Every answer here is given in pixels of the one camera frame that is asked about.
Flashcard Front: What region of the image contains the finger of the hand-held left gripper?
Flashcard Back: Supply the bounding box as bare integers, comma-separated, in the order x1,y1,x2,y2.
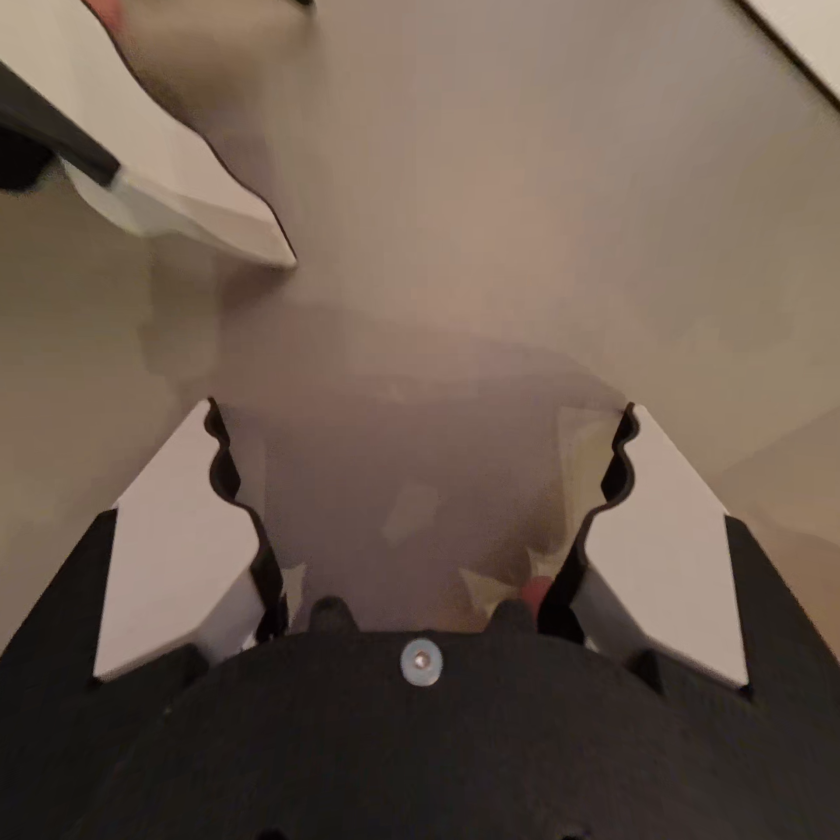
0,0,298,270

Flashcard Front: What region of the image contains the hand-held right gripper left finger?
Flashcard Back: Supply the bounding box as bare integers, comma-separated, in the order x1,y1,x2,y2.
92,395,291,680

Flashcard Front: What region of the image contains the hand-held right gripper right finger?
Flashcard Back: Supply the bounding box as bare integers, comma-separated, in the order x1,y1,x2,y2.
538,402,750,689

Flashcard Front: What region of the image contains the white desk stand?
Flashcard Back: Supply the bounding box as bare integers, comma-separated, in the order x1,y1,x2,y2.
731,0,840,112

